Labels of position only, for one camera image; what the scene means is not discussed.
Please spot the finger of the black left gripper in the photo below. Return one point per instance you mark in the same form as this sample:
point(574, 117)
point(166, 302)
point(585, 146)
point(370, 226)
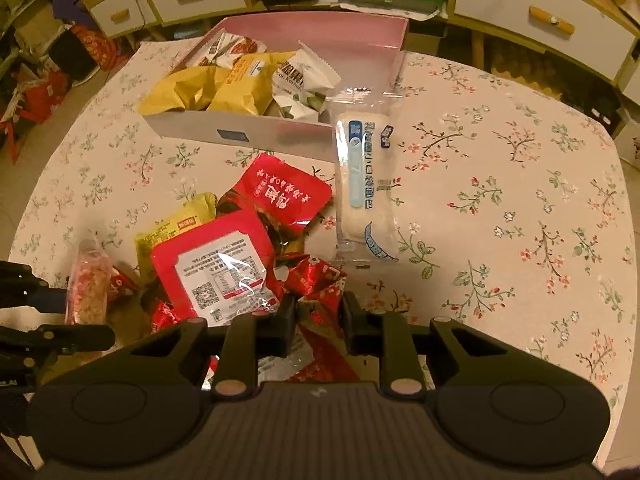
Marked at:
point(20, 288)
point(58, 339)

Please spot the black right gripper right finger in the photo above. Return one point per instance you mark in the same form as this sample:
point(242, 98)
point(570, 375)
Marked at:
point(387, 337)

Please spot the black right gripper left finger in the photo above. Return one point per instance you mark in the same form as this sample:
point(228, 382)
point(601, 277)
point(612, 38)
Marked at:
point(249, 338)

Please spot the pink clear snack packet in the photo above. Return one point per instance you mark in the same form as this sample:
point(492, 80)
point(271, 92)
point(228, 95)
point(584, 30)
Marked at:
point(88, 286)

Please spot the red packet with white label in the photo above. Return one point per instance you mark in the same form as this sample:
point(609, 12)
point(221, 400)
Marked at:
point(218, 270)

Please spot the red small candy packet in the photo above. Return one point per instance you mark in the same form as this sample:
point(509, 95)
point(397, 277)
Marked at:
point(313, 280)

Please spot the white long bread packet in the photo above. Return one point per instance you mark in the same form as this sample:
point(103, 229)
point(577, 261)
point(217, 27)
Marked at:
point(364, 127)

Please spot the yellow-green snack packet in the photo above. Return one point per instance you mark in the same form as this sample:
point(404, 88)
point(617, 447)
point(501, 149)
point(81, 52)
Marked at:
point(196, 212)

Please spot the red chicken snack packet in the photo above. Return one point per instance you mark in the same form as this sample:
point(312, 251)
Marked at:
point(286, 197)

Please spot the floral tablecloth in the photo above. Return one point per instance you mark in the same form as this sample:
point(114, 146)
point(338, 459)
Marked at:
point(511, 209)

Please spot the orange-yellow snack packet in box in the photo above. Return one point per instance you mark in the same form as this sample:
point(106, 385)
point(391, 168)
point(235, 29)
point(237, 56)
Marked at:
point(248, 88)

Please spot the pink cardboard snack box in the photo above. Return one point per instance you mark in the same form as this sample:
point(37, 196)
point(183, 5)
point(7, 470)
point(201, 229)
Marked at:
point(364, 49)

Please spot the yellow snack packet in box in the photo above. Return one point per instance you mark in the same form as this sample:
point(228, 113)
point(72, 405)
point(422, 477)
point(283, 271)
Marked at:
point(192, 88)

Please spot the white nut packet in box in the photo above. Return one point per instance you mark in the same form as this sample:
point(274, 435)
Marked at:
point(301, 84)

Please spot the white red packet in box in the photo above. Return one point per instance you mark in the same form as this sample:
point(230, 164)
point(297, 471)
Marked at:
point(224, 49)

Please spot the white drawer cabinet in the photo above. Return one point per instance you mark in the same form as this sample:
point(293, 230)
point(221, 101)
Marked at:
point(590, 33)

